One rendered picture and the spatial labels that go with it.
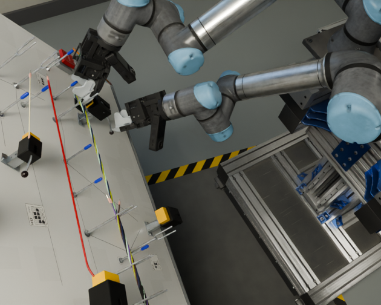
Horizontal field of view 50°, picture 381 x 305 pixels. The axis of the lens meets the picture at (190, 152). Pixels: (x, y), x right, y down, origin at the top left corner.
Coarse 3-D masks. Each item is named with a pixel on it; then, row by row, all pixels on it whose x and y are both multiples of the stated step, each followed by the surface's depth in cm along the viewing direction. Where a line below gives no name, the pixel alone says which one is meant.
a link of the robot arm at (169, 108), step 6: (168, 96) 112; (174, 96) 117; (162, 102) 113; (168, 102) 111; (174, 102) 110; (168, 108) 111; (174, 108) 111; (168, 114) 112; (174, 114) 112; (180, 114) 112
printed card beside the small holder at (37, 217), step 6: (30, 204) 82; (30, 210) 81; (36, 210) 83; (42, 210) 84; (30, 216) 80; (36, 216) 82; (42, 216) 83; (30, 222) 80; (36, 222) 81; (42, 222) 83
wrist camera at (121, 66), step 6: (108, 54) 102; (114, 54) 102; (108, 60) 102; (114, 60) 103; (120, 60) 105; (114, 66) 104; (120, 66) 105; (126, 66) 107; (120, 72) 106; (126, 72) 107; (132, 72) 109; (126, 78) 108; (132, 78) 109
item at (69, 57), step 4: (60, 52) 124; (64, 52) 124; (60, 56) 123; (68, 56) 126; (72, 56) 128; (64, 60) 122; (68, 60) 124; (72, 60) 127; (68, 64) 124; (72, 64) 125; (72, 68) 126
